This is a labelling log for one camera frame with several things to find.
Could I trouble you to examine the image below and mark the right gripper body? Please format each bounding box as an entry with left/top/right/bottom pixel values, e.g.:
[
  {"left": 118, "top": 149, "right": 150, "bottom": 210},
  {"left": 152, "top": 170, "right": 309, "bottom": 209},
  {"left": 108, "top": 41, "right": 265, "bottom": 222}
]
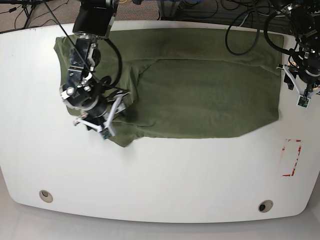
[{"left": 73, "top": 90, "right": 130, "bottom": 133}]

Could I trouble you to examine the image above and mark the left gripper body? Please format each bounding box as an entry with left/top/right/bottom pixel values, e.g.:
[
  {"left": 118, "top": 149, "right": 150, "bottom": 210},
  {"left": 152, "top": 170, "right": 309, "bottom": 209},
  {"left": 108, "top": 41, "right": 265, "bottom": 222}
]
[{"left": 276, "top": 64, "right": 320, "bottom": 99}]

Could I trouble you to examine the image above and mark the olive green t-shirt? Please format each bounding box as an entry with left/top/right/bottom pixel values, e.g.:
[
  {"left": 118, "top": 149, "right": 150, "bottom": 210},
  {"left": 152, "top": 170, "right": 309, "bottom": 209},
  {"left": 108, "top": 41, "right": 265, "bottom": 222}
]
[{"left": 54, "top": 28, "right": 285, "bottom": 148}]

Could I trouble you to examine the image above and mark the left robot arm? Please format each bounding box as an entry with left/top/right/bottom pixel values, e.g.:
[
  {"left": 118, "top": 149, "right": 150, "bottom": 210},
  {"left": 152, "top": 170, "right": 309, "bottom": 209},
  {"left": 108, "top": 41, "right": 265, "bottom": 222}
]
[{"left": 263, "top": 0, "right": 320, "bottom": 102}]

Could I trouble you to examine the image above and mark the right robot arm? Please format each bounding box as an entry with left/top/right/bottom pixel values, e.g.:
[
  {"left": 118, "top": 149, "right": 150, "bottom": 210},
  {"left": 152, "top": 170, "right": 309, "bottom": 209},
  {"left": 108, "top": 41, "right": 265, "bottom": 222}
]
[{"left": 59, "top": 0, "right": 130, "bottom": 139}]

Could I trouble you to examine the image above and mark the red tape rectangle marking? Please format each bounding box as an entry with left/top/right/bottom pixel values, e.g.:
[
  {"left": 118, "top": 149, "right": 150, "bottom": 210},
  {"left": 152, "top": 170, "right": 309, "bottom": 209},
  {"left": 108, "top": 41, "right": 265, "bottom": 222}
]
[{"left": 280, "top": 139, "right": 302, "bottom": 177}]

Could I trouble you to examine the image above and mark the black tripod stand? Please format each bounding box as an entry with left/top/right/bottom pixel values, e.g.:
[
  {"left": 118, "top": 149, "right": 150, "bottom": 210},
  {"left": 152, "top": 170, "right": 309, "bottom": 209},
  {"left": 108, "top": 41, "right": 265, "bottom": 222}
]
[{"left": 0, "top": 0, "right": 51, "bottom": 30}]

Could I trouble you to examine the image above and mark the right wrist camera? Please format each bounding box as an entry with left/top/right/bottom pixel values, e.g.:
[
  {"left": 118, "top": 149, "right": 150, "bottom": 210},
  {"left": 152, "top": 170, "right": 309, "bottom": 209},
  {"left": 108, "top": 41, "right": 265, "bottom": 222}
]
[{"left": 99, "top": 125, "right": 116, "bottom": 140}]

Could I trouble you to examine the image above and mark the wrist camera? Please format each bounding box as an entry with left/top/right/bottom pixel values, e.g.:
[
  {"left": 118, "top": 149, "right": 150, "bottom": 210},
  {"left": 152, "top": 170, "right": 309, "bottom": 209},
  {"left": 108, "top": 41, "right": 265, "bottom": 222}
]
[
  {"left": 99, "top": 125, "right": 116, "bottom": 140},
  {"left": 297, "top": 95, "right": 311, "bottom": 109}
]

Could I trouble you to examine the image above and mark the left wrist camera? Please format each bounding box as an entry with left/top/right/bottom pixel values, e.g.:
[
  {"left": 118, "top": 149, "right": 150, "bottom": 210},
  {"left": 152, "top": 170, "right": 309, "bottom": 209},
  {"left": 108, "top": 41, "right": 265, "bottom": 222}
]
[{"left": 297, "top": 95, "right": 311, "bottom": 109}]

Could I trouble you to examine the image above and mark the left table cable grommet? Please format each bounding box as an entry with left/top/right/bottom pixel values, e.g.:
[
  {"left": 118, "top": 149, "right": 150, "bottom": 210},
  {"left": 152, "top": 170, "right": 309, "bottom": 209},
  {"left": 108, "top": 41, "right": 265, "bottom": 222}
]
[{"left": 39, "top": 190, "right": 53, "bottom": 203}]

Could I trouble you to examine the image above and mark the table cable grommet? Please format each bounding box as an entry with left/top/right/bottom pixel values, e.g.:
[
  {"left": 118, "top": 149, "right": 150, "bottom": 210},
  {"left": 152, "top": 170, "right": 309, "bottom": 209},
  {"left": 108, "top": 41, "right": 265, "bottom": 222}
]
[
  {"left": 39, "top": 190, "right": 53, "bottom": 203},
  {"left": 258, "top": 200, "right": 274, "bottom": 213}
]

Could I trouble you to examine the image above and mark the right table cable grommet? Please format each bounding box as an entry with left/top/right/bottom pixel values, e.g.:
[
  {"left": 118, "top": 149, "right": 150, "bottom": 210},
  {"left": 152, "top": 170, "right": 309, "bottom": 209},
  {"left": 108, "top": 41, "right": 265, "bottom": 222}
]
[{"left": 258, "top": 200, "right": 274, "bottom": 213}]

